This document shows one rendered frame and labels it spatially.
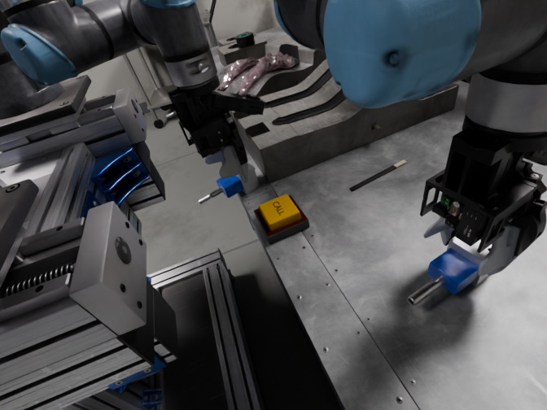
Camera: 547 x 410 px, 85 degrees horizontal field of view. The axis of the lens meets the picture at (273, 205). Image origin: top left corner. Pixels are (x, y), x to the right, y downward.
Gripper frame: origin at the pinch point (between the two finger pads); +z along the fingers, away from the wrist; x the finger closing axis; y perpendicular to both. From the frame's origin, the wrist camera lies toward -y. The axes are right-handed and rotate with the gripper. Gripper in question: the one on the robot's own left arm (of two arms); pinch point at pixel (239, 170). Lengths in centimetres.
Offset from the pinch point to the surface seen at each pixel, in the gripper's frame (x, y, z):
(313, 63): -28, -45, -3
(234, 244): -63, -5, 85
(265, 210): 13.6, 2.5, 1.0
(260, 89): -26.8, -23.7, -3.0
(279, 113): -6.8, -16.5, -4.1
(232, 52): -76, -41, -2
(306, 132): 5.4, -14.8, -4.0
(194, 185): -134, -10, 85
